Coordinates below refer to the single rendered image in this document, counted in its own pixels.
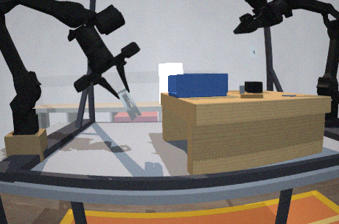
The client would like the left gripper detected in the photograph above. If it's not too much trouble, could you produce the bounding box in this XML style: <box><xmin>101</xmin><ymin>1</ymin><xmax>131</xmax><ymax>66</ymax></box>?
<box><xmin>233</xmin><ymin>2</ymin><xmax>283</xmax><ymax>34</ymax></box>

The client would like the blue open tray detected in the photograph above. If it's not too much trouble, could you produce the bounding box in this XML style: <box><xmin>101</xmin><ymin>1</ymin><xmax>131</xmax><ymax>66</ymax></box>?
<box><xmin>167</xmin><ymin>74</ymin><xmax>228</xmax><ymax>98</ymax></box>

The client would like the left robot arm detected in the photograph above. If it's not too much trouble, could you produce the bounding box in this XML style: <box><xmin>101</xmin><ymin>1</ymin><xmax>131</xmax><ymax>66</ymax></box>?
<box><xmin>245</xmin><ymin>0</ymin><xmax>339</xmax><ymax>120</ymax></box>

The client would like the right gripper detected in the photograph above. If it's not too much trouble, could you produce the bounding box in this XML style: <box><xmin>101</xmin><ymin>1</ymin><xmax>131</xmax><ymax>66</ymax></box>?
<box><xmin>74</xmin><ymin>39</ymin><xmax>140</xmax><ymax>99</ymax></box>

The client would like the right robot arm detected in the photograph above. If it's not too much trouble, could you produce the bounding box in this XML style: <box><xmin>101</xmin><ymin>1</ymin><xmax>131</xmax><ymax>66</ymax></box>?
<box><xmin>0</xmin><ymin>0</ymin><xmax>125</xmax><ymax>135</ymax></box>

